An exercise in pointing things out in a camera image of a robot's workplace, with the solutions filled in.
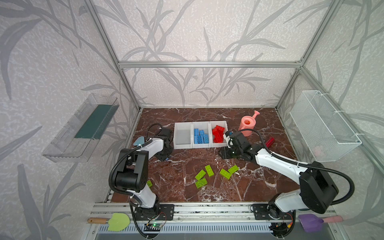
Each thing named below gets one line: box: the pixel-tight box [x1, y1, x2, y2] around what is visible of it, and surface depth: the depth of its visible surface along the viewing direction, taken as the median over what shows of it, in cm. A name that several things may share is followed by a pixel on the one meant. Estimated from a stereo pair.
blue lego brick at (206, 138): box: [203, 133, 210, 144], surface depth 101 cm
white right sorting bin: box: [209, 121, 219, 148], surface depth 98 cm
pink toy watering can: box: [238, 110, 260, 137], surface depth 100 cm
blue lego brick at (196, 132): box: [194, 128, 200, 137], surface depth 104 cm
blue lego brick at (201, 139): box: [198, 135, 205, 144], surface depth 100 cm
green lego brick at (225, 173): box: [219, 168, 232, 180], surface depth 87 cm
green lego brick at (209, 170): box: [204, 164, 214, 177], surface depth 88 cm
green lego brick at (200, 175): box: [194, 169, 206, 181], surface depth 88 cm
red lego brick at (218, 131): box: [212, 125, 225, 136], surface depth 103 cm
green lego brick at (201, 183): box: [195, 177, 208, 189], surface depth 84 cm
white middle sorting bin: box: [191, 121, 212, 149], surface depth 101 cm
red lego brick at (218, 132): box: [212, 125, 225, 143], surface depth 102 cm
